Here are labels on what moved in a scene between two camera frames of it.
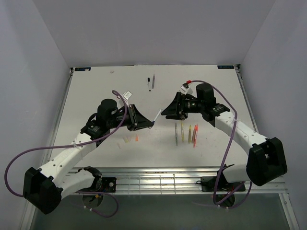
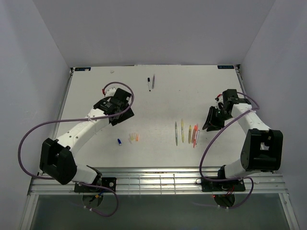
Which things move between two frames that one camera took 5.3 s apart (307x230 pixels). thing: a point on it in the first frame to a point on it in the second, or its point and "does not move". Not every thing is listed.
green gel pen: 176,133 does not move
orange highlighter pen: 194,134 does not move
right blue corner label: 225,66 does not move
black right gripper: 175,111 to 211,123
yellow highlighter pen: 189,138 does not move
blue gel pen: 153,121 to 198,132
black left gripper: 137,120 to 128,114
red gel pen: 196,130 does not move
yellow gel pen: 182,132 does not move
